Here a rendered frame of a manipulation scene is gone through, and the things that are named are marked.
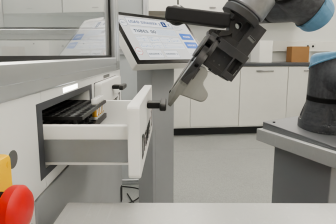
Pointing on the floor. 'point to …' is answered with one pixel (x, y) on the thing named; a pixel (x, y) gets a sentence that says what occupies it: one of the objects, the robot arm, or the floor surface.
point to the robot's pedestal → (300, 170)
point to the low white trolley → (197, 213)
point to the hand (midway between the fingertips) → (169, 96)
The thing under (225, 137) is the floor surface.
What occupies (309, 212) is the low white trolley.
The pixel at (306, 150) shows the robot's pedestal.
